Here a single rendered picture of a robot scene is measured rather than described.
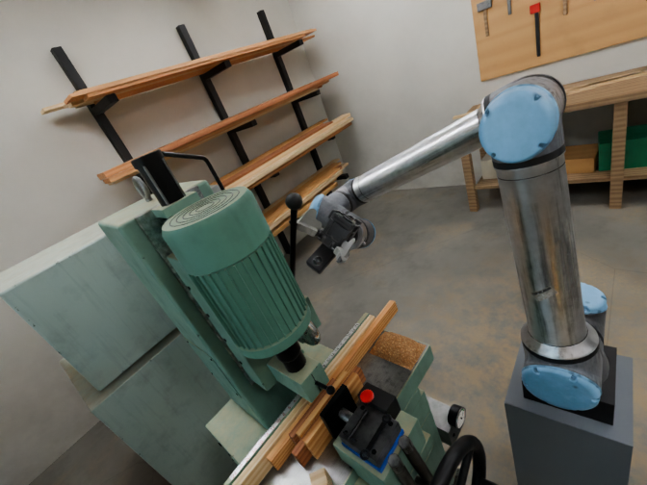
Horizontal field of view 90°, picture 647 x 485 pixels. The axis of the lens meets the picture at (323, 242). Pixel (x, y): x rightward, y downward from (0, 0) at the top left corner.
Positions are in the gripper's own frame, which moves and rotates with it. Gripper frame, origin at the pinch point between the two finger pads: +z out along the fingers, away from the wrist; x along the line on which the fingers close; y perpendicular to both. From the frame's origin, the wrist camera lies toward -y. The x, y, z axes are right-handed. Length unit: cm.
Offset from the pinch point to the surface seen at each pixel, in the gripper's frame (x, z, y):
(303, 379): 15.3, -1.2, -27.2
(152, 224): -27.3, 14.5, -13.9
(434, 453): 56, -37, -40
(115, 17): -269, -108, 14
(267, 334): 5.9, 10.8, -16.8
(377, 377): 28.9, -20.8, -24.8
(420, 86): -94, -292, 121
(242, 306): 0.4, 15.3, -13.1
